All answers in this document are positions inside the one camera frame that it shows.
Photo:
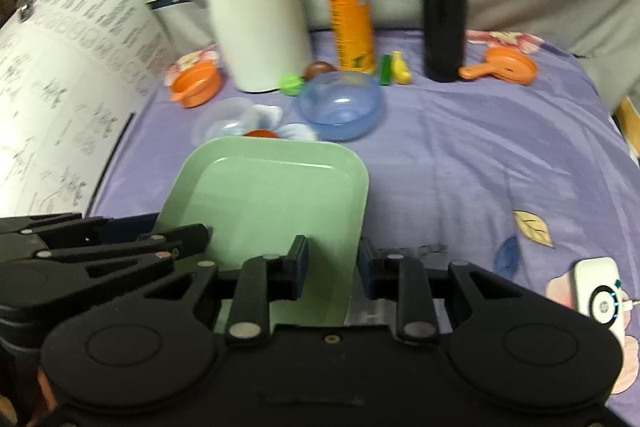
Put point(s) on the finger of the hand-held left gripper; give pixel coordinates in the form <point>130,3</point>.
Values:
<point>130,224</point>
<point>185,239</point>

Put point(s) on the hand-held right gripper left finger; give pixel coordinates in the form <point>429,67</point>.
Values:
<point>300,269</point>

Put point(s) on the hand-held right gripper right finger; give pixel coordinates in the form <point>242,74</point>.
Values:
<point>366,269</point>

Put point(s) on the green square plate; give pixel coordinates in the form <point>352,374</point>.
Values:
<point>270,192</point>

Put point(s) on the clear plastic bowl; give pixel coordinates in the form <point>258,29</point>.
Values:
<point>220,119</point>

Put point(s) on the orange bowl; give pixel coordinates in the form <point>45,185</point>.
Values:
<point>261,133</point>

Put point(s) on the blue translucent bowl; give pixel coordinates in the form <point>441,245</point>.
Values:
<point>340,107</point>

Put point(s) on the printed instruction sheet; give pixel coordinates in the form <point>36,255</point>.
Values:
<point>70,97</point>

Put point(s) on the orange toy pot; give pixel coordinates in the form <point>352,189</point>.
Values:
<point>197,84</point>

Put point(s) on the purple floral bedsheet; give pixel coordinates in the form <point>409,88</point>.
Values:
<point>475,157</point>

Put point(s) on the green toy ball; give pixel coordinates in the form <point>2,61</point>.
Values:
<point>291,84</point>

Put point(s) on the brown toy chestnut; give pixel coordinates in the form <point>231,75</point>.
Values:
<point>319,69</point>

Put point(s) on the green toy vegetable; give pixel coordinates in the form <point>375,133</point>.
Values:
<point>386,69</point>

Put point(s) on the yellow toy vegetable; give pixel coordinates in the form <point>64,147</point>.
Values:
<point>401,67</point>

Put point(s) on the white charger device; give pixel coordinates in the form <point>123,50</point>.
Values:
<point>597,277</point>

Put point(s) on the white thermos jug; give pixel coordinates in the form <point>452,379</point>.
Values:
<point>250,7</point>

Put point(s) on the orange toy pan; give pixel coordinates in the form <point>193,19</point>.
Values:
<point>505,64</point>

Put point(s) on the yellow board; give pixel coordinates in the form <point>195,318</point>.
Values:
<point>629,127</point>

